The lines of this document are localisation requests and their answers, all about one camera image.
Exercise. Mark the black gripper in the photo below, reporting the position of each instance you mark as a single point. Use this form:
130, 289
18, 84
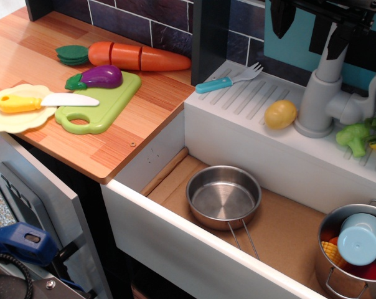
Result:
353, 19

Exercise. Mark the yellow toy potato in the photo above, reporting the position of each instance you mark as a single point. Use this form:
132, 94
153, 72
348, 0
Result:
280, 114

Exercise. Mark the orange toy piece in pot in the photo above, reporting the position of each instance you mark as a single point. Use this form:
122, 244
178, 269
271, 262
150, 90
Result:
333, 240

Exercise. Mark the grey toy faucet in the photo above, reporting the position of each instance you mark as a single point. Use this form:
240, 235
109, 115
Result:
324, 102

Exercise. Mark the green toy broccoli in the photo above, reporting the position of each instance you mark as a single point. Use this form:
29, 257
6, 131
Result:
354, 137

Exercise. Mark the orange toy carrot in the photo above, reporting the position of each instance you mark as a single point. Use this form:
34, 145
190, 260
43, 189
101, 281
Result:
123, 56

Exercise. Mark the green plastic cutting board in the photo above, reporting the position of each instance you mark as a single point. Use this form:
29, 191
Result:
96, 120

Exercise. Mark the purple toy eggplant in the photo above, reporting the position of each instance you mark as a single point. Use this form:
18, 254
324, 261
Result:
104, 76

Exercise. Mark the light blue plastic cup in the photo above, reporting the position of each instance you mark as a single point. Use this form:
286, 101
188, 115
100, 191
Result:
357, 239

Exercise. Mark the yellow toy corn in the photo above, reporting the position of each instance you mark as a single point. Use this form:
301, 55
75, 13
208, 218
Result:
333, 254

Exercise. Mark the red toy fruit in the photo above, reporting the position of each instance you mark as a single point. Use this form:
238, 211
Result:
367, 272

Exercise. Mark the white toy sink unit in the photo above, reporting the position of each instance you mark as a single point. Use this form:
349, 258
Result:
310, 175

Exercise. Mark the pale yellow plastic plate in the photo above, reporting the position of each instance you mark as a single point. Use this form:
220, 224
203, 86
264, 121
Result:
19, 122

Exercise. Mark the grey toy oven door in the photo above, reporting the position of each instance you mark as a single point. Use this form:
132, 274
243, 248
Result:
38, 197

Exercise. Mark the blue clamp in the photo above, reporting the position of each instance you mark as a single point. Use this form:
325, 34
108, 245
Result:
28, 243

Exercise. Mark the toy fork blue handle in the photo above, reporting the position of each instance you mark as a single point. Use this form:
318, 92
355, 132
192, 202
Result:
249, 74

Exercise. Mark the steel pan with wire handle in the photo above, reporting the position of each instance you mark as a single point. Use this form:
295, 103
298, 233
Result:
224, 198

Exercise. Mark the steel pot with handles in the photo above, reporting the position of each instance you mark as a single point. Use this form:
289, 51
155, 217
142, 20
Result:
336, 281

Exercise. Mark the toy knife yellow handle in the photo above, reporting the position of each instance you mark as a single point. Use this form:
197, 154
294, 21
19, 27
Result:
19, 104

